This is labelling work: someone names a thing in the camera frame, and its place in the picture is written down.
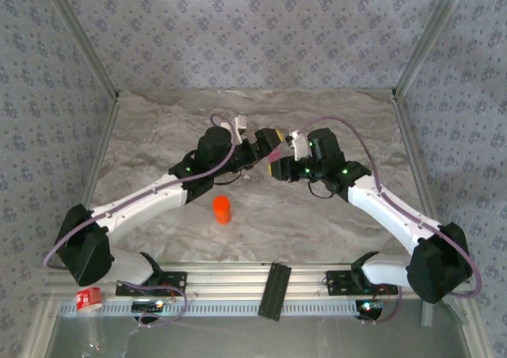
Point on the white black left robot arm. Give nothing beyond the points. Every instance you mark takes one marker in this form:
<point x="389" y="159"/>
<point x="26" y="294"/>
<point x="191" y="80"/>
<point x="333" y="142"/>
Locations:
<point x="138" y="207"/>

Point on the pink pill box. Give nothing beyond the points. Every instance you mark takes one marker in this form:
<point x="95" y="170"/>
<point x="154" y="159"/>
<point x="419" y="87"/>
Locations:
<point x="278" y="151"/>

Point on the aluminium table side rail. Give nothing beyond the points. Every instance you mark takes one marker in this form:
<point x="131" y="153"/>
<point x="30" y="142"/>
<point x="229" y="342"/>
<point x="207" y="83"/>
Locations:
<point x="414" y="152"/>
<point x="99" y="156"/>

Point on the clear bottle red label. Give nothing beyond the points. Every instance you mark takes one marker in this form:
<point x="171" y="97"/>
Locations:
<point x="89" y="299"/>

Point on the aluminium frame post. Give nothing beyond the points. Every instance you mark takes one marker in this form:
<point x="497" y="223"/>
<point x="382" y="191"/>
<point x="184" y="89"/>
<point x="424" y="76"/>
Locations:
<point x="427" y="37"/>
<point x="84" y="37"/>

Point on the small circuit board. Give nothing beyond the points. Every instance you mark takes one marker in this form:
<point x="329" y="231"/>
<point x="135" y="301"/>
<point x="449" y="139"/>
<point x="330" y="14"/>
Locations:
<point x="147" y="306"/>
<point x="368" y="308"/>

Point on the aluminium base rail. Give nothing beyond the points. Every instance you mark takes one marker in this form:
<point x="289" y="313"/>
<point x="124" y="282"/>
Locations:
<point x="229" y="282"/>

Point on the orange plastic cup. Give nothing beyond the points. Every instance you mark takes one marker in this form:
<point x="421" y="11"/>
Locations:
<point x="223" y="216"/>

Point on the black rail bracket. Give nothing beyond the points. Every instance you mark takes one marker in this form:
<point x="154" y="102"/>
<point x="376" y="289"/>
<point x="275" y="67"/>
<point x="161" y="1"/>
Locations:
<point x="274" y="290"/>

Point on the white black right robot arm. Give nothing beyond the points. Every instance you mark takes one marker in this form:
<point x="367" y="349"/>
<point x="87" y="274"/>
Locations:
<point x="380" y="203"/>

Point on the grey corner bracket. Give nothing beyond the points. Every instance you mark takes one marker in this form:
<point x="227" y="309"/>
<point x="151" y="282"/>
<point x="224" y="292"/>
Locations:
<point x="428" y="314"/>

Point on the orange pill bottle cap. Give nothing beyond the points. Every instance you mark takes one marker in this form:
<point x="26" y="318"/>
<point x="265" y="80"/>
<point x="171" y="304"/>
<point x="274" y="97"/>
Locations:
<point x="221" y="200"/>

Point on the grey metal sheet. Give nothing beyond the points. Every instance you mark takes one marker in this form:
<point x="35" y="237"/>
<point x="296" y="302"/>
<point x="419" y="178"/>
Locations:
<point x="277" y="338"/>

